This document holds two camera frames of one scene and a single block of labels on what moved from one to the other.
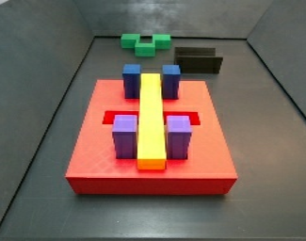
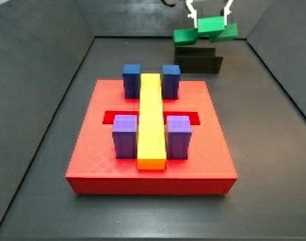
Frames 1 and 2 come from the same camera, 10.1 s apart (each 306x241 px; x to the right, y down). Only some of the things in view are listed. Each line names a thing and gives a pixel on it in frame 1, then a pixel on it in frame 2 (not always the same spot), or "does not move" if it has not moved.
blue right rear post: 170,79 does not move
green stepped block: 144,49 to 210,27
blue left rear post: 131,80 does not move
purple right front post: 178,135 does not move
